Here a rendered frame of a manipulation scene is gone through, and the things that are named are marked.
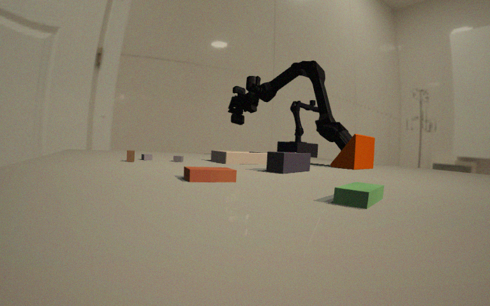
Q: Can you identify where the green flat block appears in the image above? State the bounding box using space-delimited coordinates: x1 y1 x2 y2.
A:
333 182 384 209

